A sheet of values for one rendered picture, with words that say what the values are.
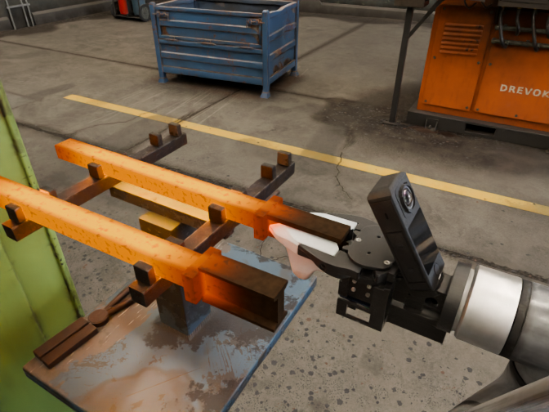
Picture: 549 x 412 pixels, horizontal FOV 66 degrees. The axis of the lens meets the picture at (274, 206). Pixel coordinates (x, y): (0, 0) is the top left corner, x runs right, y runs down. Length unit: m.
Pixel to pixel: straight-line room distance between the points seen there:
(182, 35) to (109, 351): 3.71
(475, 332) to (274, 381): 1.20
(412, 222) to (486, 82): 3.05
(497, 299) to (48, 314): 0.89
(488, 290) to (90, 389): 0.54
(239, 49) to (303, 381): 3.00
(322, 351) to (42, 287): 1.02
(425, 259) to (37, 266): 0.78
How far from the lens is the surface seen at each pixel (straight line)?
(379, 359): 1.68
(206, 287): 0.43
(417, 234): 0.42
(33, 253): 0.98
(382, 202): 0.39
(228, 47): 4.00
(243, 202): 0.51
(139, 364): 0.71
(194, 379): 0.67
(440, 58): 3.43
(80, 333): 0.76
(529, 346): 0.44
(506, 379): 0.51
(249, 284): 0.38
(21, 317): 1.03
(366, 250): 0.44
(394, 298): 0.47
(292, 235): 0.46
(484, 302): 0.43
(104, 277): 2.06
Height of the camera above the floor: 1.31
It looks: 34 degrees down
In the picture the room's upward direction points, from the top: straight up
